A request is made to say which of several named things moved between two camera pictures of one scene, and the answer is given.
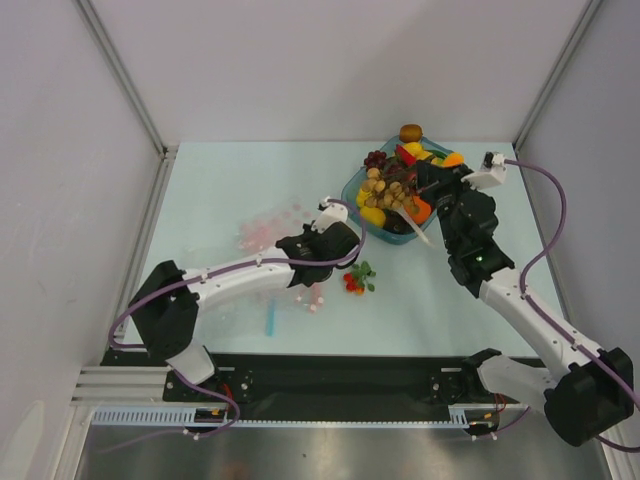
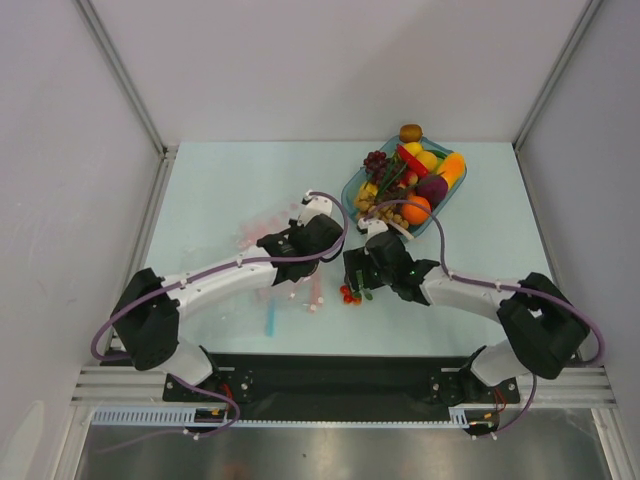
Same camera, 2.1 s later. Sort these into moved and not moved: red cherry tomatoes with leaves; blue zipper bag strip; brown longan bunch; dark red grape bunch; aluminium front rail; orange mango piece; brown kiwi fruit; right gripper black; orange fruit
Moved: right gripper black; red cherry tomatoes with leaves; brown longan bunch
Not moved: aluminium front rail; brown kiwi fruit; orange fruit; dark red grape bunch; blue zipper bag strip; orange mango piece
